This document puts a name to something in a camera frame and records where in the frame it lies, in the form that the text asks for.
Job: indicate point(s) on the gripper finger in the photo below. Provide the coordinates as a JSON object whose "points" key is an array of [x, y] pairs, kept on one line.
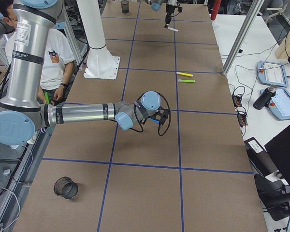
{"points": [[166, 21], [169, 18]]}

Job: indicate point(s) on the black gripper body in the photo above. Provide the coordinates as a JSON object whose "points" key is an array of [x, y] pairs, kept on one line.
{"points": [[152, 118], [169, 9]]}

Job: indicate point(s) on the red and white marker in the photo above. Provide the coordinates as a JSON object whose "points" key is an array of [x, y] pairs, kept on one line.
{"points": [[172, 29]]}

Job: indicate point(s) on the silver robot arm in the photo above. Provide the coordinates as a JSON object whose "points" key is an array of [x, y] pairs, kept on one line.
{"points": [[20, 113], [157, 4]]}

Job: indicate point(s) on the green highlighter pen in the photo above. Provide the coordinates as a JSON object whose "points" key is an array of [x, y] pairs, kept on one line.
{"points": [[186, 81]]}

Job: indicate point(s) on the far black mesh pen cup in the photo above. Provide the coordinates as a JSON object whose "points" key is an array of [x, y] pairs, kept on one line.
{"points": [[124, 6]]}

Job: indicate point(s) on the black mesh pen cup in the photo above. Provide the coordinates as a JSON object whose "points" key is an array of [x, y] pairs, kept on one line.
{"points": [[65, 187], [124, 6]]}

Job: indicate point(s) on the red fire extinguisher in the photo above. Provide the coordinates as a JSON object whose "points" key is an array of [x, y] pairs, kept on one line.
{"points": [[215, 9]]}

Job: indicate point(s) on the yellow highlighter pen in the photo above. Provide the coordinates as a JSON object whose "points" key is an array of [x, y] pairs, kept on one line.
{"points": [[184, 74]]}

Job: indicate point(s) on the black usb hub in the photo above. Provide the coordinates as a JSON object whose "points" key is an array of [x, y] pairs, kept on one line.
{"points": [[236, 101]]}

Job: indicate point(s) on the green handheld tool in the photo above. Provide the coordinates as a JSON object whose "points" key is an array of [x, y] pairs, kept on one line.
{"points": [[48, 101]]}

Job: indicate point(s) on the black water bottle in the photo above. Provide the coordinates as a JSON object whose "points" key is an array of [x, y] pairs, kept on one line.
{"points": [[264, 98]]}

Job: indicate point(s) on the near black mesh pen cup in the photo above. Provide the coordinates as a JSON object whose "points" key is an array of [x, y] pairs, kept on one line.
{"points": [[65, 187]]}

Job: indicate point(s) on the seated person white t-shirt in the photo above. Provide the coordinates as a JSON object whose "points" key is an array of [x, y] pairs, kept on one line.
{"points": [[58, 67]]}

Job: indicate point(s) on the upper teach pendant tablet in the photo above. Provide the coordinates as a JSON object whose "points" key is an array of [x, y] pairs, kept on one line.
{"points": [[272, 73]]}

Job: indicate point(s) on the teach pendant tablet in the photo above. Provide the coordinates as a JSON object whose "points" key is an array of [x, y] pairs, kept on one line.
{"points": [[272, 73], [279, 104]]}

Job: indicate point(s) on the lower teach pendant tablet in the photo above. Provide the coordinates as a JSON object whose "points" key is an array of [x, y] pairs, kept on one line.
{"points": [[279, 104]]}

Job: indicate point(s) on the black monitor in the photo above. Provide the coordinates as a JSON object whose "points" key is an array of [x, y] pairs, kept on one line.
{"points": [[279, 151]]}

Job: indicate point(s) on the white central pedestal column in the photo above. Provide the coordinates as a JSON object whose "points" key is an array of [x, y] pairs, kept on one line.
{"points": [[100, 62]]}

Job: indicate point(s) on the aluminium frame post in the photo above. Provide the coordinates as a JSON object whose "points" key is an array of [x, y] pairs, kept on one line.
{"points": [[248, 21]]}

